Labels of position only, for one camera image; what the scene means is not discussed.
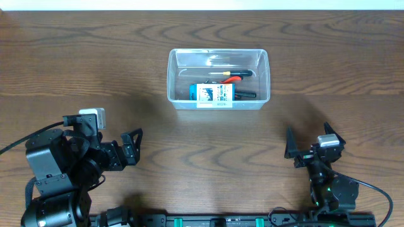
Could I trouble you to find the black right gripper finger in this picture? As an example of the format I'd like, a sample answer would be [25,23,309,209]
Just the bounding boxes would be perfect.
[324,122,346,145]
[284,127,299,159]

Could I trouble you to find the small red black hammer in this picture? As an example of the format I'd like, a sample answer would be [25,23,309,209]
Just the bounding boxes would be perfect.
[234,91,256,100]

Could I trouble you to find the blue white small box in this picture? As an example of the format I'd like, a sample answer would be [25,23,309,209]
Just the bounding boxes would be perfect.
[189,84,235,102]

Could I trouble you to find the red handled pliers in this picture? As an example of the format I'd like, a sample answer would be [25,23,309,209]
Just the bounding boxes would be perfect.
[220,76,243,84]

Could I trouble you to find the clear plastic container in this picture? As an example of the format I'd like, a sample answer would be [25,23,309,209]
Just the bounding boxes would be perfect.
[167,49,271,110]

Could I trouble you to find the black yellow screwdriver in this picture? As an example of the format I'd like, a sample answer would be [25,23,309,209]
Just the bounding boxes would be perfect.
[210,70,253,77]

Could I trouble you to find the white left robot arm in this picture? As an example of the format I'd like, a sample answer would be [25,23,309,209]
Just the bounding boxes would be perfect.
[21,127,302,227]

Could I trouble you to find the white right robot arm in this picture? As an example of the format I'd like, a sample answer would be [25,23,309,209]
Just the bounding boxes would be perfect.
[284,122,359,212]

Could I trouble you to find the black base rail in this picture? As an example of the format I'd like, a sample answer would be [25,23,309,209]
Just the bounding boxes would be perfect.
[88,212,376,227]

